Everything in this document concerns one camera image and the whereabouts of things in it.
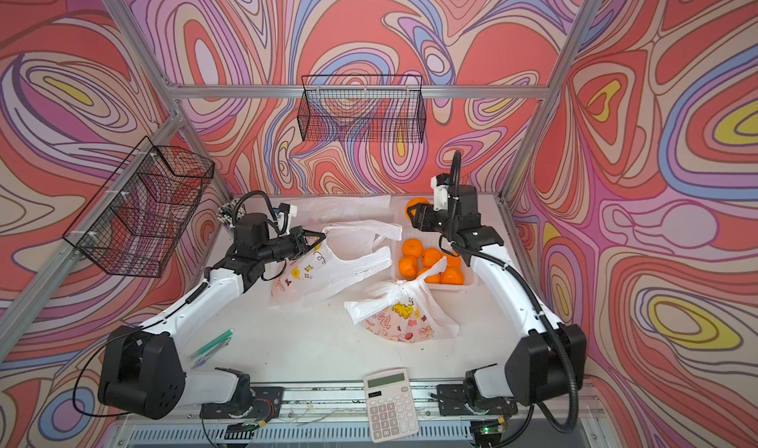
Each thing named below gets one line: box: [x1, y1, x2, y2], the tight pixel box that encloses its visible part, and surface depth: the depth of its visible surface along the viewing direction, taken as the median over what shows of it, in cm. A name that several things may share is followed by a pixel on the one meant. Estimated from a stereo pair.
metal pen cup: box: [216, 198, 237, 229], surface depth 93 cm
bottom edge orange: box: [440, 265, 464, 286], surface depth 91 cm
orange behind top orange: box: [401, 237, 424, 258], surface depth 101 cm
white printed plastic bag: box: [343, 255, 460, 343], surface depth 76 cm
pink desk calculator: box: [363, 368, 420, 444], surface depth 73 cm
